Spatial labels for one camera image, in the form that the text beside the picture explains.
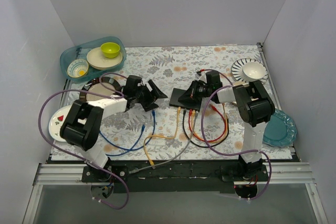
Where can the teal scalloped plate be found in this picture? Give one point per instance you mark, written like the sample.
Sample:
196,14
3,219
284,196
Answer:
280,131

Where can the lime green bowl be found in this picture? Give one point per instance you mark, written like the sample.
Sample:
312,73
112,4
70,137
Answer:
110,49

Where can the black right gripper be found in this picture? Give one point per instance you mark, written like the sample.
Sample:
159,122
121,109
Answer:
194,93

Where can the teal plastic tray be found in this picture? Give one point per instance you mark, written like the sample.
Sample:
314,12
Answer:
80,52

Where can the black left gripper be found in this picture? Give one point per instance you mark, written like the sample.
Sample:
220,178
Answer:
146,95

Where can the blue striped white plate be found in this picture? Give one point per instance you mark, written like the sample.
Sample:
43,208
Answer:
237,70

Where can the floral patterned table mat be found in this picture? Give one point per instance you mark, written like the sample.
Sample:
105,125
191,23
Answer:
138,135

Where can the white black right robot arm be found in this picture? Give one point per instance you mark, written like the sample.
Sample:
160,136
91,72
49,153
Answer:
255,109

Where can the white bowl on striped plate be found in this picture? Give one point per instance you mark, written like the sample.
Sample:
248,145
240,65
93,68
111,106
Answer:
254,70

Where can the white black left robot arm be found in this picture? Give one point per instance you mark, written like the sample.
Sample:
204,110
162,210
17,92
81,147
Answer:
81,126

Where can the cream plate in tray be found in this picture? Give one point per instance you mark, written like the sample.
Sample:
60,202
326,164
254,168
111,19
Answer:
98,60

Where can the watermelon print white plate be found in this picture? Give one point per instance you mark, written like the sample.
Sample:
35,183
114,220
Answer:
56,123

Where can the black rimmed cream plate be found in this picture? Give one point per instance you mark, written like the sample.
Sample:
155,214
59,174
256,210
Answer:
95,86

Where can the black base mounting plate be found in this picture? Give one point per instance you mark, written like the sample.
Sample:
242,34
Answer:
188,175

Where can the black network switch box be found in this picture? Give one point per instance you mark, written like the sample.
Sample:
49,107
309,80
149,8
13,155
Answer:
180,98

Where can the aluminium frame rail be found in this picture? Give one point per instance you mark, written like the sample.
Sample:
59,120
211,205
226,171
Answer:
51,174

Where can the white blue patterned bowl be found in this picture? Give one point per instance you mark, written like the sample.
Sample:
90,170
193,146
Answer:
78,68

